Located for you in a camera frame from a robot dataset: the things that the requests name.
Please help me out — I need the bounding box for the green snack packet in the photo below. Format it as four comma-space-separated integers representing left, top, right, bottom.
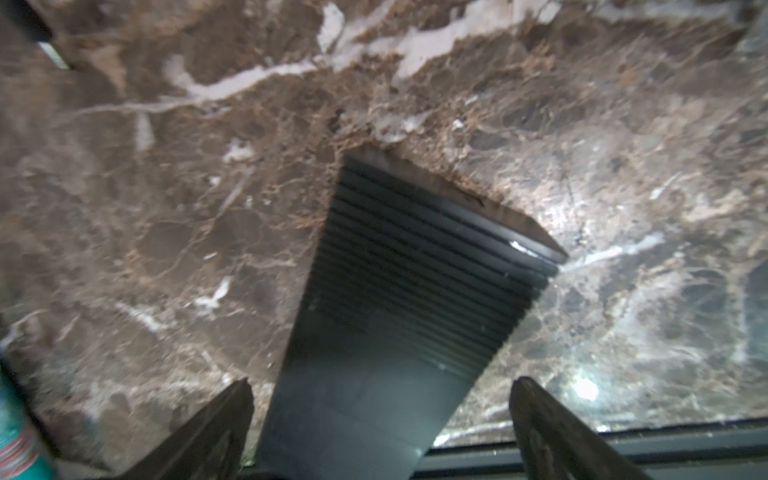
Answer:
1, 372, 57, 480

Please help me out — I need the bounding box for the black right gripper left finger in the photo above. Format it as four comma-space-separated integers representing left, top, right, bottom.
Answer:
118, 379, 254, 480

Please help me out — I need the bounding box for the black network switch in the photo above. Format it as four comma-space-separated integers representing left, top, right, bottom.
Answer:
254, 146, 568, 479

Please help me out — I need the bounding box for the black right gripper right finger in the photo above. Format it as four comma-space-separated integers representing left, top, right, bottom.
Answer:
509, 376, 648, 479

